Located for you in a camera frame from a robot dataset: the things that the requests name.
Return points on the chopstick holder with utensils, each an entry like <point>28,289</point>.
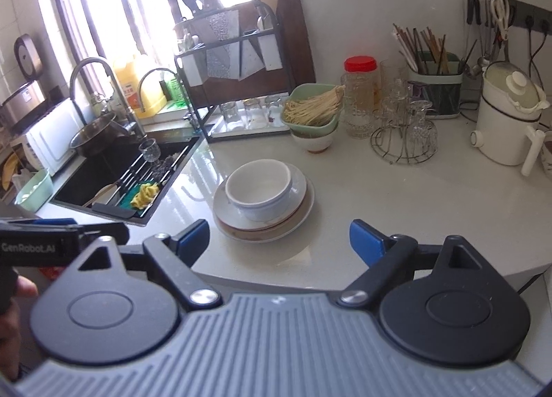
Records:
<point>436,72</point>

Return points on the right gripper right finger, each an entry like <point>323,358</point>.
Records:
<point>390,261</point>

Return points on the tall clear glass jar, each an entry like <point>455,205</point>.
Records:
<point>358,122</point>

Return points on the metal pan in sink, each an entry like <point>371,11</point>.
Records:
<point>100,134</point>

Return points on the red lid glass jar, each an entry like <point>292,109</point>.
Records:
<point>361,80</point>

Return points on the stemmed glass in sink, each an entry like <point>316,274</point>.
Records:
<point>150,150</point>

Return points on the white electric pot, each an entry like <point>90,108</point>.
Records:
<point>510,110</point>

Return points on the black sink drain rack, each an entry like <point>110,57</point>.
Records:
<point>101,185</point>

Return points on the wire glass holder rack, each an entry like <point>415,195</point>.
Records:
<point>404,134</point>

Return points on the green noodle basket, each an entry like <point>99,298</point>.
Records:
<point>306,91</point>

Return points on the white bowl brown rim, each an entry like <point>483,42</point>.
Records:
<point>313,144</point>

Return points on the clear glass middle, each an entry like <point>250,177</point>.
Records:
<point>252,110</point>

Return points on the green plastic basin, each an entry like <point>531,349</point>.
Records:
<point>35,192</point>

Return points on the clear glass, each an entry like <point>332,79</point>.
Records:
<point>252,110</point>
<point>274,105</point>
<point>230,113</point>

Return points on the large floral plate orange rim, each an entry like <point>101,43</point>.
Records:
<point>232,223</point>

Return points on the dry noodles bundle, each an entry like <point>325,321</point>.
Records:
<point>315,111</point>

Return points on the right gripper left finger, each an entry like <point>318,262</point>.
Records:
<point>170,260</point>

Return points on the yellow cloth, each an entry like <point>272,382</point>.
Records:
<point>143,195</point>

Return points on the white plastic tray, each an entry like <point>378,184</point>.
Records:
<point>222,132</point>

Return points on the steel wool scrubber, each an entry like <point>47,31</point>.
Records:
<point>161,169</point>

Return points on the left hand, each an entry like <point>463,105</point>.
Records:
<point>11,330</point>

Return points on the clear glass right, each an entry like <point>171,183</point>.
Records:
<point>274,105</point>

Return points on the black metal shelf rack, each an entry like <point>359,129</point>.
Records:
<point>249,50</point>

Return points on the clear glass left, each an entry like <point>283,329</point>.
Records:
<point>230,113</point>

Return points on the yellow bottle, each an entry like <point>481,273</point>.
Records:
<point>151,99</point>

